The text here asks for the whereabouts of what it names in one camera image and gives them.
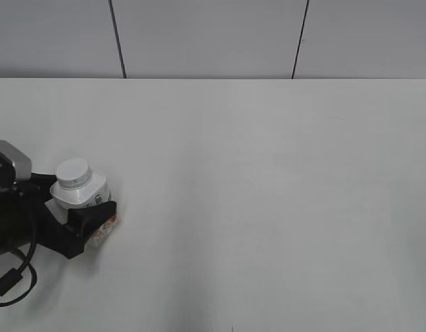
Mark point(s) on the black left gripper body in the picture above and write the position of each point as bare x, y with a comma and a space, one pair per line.
21, 216

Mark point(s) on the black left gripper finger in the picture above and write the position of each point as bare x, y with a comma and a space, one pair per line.
43, 183
68, 231

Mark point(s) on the white bottle cap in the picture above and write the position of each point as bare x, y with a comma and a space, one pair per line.
73, 173

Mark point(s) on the white yogurt bottle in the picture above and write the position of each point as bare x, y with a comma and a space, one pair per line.
94, 192

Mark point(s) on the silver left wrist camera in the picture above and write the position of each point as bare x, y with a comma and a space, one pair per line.
15, 166

